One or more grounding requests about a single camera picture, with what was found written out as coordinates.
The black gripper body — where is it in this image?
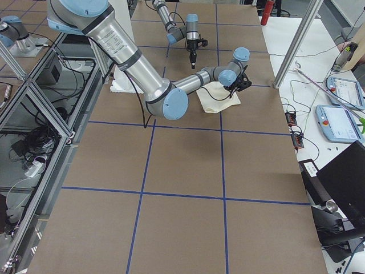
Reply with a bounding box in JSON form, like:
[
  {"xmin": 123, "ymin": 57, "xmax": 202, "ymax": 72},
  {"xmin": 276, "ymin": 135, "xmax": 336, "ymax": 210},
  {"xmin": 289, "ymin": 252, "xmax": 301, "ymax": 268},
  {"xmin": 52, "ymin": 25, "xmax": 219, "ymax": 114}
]
[
  {"xmin": 224, "ymin": 73, "xmax": 252, "ymax": 93},
  {"xmin": 186, "ymin": 34, "xmax": 208, "ymax": 62}
]

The cream long-sleeve cat shirt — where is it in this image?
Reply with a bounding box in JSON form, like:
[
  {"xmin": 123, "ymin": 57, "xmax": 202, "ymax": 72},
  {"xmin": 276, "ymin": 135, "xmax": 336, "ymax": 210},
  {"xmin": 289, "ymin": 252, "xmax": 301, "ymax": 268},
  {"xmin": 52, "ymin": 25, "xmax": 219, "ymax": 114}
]
[{"xmin": 196, "ymin": 82, "xmax": 241, "ymax": 114}]

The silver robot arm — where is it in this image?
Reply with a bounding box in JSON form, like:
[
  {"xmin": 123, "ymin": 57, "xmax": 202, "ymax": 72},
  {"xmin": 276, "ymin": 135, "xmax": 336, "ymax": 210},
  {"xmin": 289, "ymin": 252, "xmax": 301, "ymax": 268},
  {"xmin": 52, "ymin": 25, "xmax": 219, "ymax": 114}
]
[
  {"xmin": 47, "ymin": 1, "xmax": 252, "ymax": 120},
  {"xmin": 151, "ymin": 1, "xmax": 208, "ymax": 69}
]

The red bottle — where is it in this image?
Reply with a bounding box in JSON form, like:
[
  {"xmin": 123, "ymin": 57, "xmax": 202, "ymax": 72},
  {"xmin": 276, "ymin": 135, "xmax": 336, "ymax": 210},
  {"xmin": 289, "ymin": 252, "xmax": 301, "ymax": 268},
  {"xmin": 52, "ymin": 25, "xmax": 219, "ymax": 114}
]
[{"xmin": 261, "ymin": 0, "xmax": 274, "ymax": 26}]

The orange black connector board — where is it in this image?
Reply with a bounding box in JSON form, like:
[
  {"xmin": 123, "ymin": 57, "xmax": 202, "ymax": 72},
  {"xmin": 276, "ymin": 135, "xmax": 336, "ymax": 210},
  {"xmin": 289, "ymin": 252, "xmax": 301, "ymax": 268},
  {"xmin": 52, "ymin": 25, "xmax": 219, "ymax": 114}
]
[{"xmin": 285, "ymin": 111, "xmax": 304, "ymax": 151}]

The near blue teach pendant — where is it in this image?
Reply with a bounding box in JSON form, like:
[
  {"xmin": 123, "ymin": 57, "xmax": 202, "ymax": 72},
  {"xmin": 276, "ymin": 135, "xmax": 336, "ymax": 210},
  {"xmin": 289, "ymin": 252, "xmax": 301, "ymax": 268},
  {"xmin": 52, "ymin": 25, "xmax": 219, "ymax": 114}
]
[{"xmin": 315, "ymin": 105, "xmax": 364, "ymax": 143}]

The blue teach pendant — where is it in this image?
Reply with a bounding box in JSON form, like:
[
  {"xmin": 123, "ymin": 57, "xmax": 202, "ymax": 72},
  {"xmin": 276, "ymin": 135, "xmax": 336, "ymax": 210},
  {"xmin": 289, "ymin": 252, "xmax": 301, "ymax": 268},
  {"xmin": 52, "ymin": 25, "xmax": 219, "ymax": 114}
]
[
  {"xmin": 315, "ymin": 105, "xmax": 364, "ymax": 143},
  {"xmin": 326, "ymin": 76, "xmax": 364, "ymax": 110}
]

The far blue teach pendant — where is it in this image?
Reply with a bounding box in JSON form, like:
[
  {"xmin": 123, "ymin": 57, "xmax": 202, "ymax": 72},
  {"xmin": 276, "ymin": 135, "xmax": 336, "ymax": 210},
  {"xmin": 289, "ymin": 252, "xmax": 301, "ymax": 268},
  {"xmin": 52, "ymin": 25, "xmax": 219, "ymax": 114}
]
[{"xmin": 326, "ymin": 76, "xmax": 364, "ymax": 110}]

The black power adapter box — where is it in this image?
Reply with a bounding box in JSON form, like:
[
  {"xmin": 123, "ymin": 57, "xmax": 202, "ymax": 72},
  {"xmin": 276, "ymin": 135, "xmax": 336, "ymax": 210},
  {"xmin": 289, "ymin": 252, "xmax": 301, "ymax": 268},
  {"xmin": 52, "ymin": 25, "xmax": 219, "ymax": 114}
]
[{"xmin": 298, "ymin": 159, "xmax": 331, "ymax": 212}]

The seated person beige shirt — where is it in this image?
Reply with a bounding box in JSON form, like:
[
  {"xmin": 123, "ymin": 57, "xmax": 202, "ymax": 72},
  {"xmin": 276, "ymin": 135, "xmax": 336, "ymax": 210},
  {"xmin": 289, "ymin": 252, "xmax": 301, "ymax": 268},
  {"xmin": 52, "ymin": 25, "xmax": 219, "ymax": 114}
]
[{"xmin": 334, "ymin": 23, "xmax": 364, "ymax": 71}]

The silver reacher grabber tool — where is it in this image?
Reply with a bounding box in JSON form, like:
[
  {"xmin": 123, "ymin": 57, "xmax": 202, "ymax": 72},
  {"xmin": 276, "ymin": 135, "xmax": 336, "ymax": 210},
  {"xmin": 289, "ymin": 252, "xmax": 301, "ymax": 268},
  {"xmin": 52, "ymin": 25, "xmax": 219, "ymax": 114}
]
[{"xmin": 294, "ymin": 61, "xmax": 364, "ymax": 134}]

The black laptop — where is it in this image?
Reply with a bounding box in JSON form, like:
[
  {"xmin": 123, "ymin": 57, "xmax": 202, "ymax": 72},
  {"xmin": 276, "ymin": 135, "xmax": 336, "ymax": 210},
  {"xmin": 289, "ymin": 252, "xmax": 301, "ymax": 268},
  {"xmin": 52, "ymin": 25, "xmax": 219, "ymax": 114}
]
[{"xmin": 317, "ymin": 141, "xmax": 364, "ymax": 227}]

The aluminium frame post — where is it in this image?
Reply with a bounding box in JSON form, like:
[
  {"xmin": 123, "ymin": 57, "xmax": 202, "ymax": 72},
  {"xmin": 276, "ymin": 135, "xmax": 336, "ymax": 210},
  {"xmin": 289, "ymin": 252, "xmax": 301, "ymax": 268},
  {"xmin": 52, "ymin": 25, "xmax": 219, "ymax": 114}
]
[{"xmin": 273, "ymin": 0, "xmax": 323, "ymax": 89}]

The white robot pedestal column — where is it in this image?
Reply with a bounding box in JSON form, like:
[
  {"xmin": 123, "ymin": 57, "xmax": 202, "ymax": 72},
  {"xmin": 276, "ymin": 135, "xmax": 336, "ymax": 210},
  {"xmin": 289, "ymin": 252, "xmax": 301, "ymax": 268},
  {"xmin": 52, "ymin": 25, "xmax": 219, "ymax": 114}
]
[{"xmin": 109, "ymin": 0, "xmax": 143, "ymax": 94}]

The aluminium side frame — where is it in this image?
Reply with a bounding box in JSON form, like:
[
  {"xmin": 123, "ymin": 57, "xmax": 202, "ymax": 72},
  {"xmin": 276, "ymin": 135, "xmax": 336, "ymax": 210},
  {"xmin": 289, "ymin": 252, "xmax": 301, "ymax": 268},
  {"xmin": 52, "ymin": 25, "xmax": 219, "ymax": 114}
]
[{"xmin": 1, "ymin": 34, "xmax": 104, "ymax": 273}]

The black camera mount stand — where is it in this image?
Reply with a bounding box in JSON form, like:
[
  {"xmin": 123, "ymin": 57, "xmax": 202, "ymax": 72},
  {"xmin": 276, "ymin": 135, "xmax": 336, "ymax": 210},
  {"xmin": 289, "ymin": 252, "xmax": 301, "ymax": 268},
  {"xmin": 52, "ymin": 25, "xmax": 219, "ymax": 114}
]
[{"xmin": 311, "ymin": 200, "xmax": 364, "ymax": 263}]

